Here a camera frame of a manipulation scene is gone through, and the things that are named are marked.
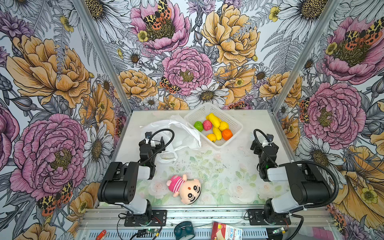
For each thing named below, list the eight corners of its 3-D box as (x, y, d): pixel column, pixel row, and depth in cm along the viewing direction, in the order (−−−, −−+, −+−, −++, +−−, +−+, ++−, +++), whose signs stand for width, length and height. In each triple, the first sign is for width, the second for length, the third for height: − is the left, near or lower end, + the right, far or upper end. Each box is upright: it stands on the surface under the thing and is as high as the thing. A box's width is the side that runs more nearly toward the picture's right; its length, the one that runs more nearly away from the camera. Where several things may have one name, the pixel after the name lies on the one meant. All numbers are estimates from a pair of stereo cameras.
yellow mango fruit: (216, 141, 104) (217, 138, 102) (212, 130, 110) (212, 127, 108) (222, 139, 105) (223, 136, 102) (218, 129, 111) (218, 126, 108)
